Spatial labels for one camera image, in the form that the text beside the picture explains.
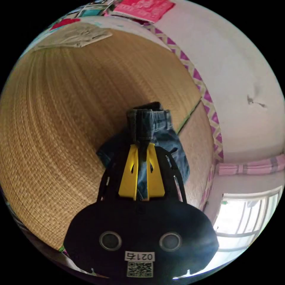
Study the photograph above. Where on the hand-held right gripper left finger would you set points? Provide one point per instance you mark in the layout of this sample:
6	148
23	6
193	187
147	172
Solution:
128	178

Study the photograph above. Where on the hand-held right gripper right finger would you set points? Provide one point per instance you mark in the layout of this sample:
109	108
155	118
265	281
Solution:
155	178

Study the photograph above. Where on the blue jeans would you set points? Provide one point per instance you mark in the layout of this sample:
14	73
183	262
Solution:
162	138

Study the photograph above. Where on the bed with woven mat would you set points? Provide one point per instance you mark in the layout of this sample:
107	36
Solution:
78	111

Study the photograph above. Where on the pink striped curtain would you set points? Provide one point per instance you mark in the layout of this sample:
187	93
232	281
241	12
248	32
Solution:
249	167

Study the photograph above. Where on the window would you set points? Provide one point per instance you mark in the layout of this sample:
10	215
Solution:
242	218

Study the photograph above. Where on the white printed garment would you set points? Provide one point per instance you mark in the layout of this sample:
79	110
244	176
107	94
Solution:
82	35

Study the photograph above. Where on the pile of clothes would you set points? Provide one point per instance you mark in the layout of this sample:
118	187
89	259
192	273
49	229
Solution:
142	10

